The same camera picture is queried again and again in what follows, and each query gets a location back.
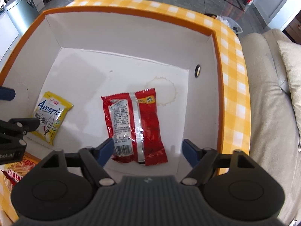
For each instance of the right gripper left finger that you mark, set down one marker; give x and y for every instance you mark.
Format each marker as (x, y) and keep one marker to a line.
(93, 161)

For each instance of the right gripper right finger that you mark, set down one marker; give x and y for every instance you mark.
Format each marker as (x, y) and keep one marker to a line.
(202, 162)

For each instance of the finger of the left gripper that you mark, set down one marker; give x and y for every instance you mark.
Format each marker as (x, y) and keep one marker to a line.
(7, 94)

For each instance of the red Mimi fries bag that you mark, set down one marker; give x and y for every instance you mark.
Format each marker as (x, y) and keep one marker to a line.
(14, 172)

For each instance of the yellow Americ snack bag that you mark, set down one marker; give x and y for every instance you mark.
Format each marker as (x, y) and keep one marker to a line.
(51, 110)

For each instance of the large red snack bag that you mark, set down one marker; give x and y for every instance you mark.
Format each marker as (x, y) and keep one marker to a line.
(132, 122)

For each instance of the white tv cabinet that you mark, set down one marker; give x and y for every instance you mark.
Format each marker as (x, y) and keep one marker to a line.
(9, 37)

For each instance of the yellow checkered tablecloth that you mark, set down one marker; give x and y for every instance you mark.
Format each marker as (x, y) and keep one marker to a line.
(237, 121)

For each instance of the beige sofa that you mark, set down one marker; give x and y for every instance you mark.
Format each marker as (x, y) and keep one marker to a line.
(274, 132)

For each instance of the silver pedal trash bin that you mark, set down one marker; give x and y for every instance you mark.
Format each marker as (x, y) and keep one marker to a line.
(22, 14)

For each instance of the black bin with bag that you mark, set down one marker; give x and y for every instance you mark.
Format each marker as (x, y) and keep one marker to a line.
(228, 22)

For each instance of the white cushion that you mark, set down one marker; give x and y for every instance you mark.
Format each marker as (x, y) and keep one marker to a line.
(290, 53)

